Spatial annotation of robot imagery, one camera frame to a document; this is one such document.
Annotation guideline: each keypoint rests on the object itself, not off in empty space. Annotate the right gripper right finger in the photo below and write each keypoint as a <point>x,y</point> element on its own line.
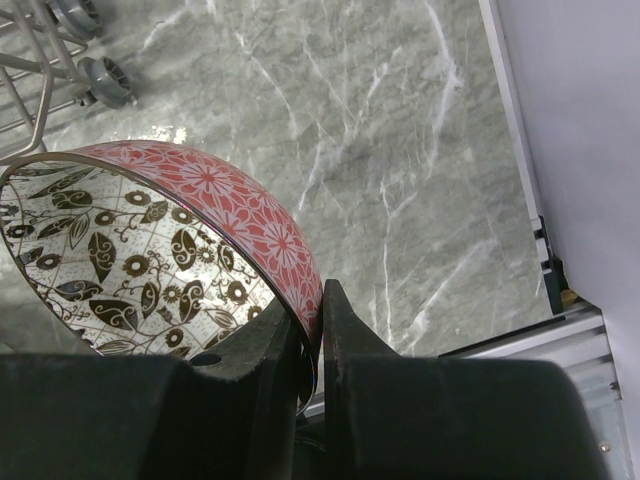
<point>393,417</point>

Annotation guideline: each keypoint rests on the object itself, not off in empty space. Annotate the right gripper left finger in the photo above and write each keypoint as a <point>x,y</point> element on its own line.
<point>227,414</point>

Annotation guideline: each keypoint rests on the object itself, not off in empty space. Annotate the grey wire dish rack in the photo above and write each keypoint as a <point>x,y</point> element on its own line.
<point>57,74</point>

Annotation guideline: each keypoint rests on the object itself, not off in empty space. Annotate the aluminium frame rail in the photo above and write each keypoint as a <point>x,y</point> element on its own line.
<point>575,337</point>

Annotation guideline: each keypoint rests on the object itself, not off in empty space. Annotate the black leaf pattern bowl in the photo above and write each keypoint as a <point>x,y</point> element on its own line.
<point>147,247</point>

